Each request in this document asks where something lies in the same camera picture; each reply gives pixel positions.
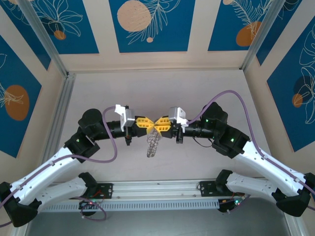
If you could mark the aluminium frame post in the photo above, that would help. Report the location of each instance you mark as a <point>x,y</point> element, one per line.
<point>44,37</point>
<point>261,32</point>

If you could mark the blue floral wall panel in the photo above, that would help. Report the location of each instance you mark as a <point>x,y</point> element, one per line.
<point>224,24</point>
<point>288,24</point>
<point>167,37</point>
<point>27,37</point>
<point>14,73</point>
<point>73,41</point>
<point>288,110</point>

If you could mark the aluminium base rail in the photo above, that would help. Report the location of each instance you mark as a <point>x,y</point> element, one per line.
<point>157,189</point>

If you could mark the aluminium table edge rail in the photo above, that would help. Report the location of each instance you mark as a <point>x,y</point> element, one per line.
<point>294,227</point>
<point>64,103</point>

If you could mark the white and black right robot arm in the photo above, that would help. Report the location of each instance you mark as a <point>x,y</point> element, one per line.
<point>268,167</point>

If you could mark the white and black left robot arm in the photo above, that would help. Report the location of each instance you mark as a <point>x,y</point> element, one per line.
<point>49,172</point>

